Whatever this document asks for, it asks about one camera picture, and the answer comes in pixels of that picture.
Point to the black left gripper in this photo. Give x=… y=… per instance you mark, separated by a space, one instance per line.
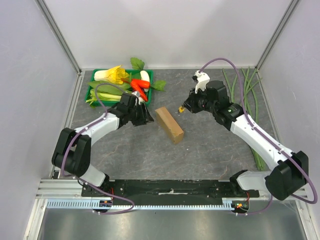
x=145 y=117

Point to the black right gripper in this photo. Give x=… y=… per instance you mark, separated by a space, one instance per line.
x=190 y=103

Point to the yellow utility knife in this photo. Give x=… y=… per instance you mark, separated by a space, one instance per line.
x=181 y=109

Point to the brown cardboard express box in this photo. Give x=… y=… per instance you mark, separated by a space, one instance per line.
x=169 y=124

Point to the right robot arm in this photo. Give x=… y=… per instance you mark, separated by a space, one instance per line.
x=288 y=170

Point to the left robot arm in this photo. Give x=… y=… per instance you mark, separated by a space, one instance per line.
x=72 y=152

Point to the green leaf beside tray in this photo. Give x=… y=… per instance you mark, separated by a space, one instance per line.
x=158 y=85

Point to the red chili pepper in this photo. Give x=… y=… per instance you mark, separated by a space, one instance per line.
x=139 y=85

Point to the white radish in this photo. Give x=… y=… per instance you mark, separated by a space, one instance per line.
x=145 y=78

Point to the green white celery stalk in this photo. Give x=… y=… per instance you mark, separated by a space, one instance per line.
x=106 y=98

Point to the large green leaf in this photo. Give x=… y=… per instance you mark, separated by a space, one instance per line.
x=114 y=89

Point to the yellow napa cabbage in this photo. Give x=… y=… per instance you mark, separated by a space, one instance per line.
x=114 y=75

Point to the green leaf sprig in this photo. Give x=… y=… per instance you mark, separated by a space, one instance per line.
x=137 y=64

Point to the green long beans bundle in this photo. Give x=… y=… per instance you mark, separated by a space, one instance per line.
x=248 y=88

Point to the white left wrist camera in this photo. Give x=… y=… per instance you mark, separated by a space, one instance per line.
x=138 y=96

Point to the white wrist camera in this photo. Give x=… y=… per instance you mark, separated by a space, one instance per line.
x=138 y=96
x=201 y=79

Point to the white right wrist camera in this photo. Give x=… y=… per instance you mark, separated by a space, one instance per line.
x=201 y=79

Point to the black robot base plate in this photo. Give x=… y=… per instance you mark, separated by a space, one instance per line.
x=133 y=188

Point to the slotted white cable duct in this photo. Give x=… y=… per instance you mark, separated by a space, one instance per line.
x=158 y=202

